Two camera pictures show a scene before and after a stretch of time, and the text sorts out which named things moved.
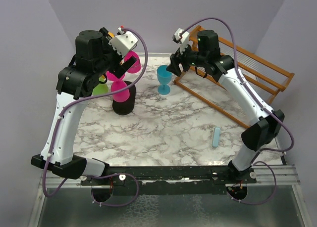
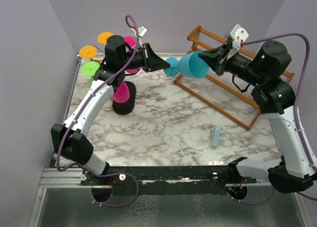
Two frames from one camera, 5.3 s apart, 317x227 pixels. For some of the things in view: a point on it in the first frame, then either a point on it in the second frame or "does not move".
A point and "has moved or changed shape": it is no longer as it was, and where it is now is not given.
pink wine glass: x=118 y=85 does not move
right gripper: x=177 y=58 -> x=217 y=58
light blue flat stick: x=215 y=141 does not move
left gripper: x=125 y=65 -> x=152 y=62
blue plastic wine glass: x=164 y=76 has moved or changed shape
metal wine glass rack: x=126 y=108 does not move
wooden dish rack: x=268 y=77 does not move
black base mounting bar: x=170 y=180 does not move
